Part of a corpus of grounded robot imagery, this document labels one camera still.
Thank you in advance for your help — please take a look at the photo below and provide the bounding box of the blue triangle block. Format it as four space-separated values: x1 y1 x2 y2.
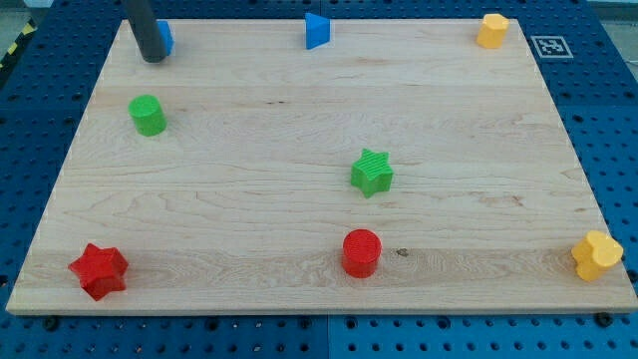
304 12 331 50

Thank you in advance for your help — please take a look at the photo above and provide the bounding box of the green star block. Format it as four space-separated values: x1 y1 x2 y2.
350 149 394 198

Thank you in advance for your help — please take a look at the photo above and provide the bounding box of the red cylinder block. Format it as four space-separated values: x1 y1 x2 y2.
342 228 382 278

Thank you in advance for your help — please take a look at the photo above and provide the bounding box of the wooden board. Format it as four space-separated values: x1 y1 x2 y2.
7 19 637 316

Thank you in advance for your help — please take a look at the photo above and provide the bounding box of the green cylinder block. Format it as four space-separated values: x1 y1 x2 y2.
128 95 166 137

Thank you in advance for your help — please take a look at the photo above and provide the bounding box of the blue cube block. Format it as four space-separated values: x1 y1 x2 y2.
157 20 174 56

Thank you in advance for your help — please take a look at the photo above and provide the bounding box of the yellow hexagon block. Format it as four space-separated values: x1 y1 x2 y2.
476 13 509 49

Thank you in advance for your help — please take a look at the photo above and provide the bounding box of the red star block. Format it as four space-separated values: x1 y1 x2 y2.
68 243 129 301

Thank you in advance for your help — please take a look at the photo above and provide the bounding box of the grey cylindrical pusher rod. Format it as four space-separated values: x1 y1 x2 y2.
123 0 167 64

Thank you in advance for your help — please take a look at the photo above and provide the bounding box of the white fiducial marker tag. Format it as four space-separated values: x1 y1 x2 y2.
531 35 573 59

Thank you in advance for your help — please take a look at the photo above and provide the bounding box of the yellow heart block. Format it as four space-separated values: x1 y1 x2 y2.
570 230 624 282

